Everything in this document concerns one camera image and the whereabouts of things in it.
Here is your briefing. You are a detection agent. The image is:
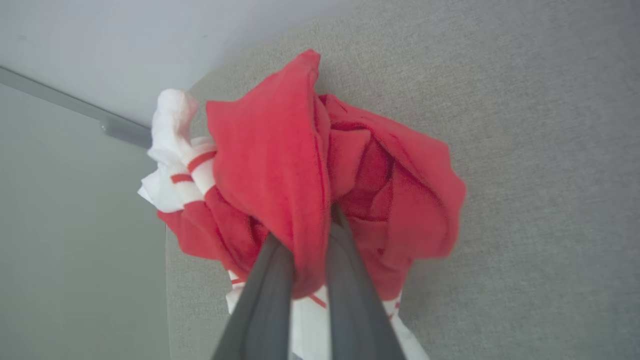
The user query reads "red and white garment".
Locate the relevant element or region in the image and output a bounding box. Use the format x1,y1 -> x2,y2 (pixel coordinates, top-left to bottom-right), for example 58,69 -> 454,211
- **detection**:
137,49 -> 467,360

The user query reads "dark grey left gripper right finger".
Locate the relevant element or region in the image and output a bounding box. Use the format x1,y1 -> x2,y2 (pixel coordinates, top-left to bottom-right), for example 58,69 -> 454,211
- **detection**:
325,205 -> 407,360

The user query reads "grey fabric sofa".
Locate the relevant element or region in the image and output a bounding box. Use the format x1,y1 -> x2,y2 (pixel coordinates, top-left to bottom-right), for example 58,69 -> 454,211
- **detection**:
165,0 -> 640,360

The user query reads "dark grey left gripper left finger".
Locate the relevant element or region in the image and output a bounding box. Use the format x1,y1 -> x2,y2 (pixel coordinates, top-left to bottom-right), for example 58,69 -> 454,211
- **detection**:
212,232 -> 297,360

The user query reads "grey metal rail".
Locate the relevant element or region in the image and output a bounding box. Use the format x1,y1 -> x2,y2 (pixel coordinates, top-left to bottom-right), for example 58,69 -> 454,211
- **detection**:
0,66 -> 153,149

